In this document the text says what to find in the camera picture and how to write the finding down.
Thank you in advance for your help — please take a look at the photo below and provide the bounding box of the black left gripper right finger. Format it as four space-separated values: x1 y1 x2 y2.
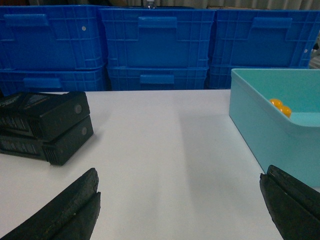
259 165 320 240

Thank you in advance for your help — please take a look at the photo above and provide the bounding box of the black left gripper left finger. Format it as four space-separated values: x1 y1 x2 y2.
2 168 101 240

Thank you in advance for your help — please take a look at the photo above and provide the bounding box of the yellow toy block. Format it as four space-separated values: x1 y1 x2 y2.
269 98 292 118

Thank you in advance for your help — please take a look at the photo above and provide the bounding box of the lower black battery pack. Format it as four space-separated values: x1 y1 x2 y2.
0 116 94 166

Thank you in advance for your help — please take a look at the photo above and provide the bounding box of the black battery pack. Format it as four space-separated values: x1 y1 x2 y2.
0 92 90 142
0 116 94 166

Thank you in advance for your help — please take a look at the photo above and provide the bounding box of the teal plastic bin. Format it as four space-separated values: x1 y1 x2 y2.
229 69 320 187

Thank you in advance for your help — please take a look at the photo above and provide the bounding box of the upper black battery pack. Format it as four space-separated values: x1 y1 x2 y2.
0 92 90 142

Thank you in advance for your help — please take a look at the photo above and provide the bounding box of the blue crate bottom left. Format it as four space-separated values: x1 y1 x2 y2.
0 66 110 96

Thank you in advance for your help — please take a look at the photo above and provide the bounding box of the blue crate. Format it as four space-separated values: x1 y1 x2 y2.
107 66 208 91
0 66 110 96
210 9 320 68
0 5 107 71
99 7 215 68
204 64 310 90

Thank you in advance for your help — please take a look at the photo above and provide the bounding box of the blue crate bottom right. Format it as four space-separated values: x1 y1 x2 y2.
204 64 310 90

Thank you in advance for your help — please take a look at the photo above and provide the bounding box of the blue crate bottom middle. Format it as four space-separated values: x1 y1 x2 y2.
107 66 208 91

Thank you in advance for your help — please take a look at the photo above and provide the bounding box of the blue crate top right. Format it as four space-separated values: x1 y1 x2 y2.
210 9 320 68

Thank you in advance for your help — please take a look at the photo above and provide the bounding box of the blue crate top left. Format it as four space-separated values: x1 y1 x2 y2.
0 5 107 71

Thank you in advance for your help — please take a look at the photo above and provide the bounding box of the blue crate top middle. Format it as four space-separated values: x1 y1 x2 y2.
99 7 215 68

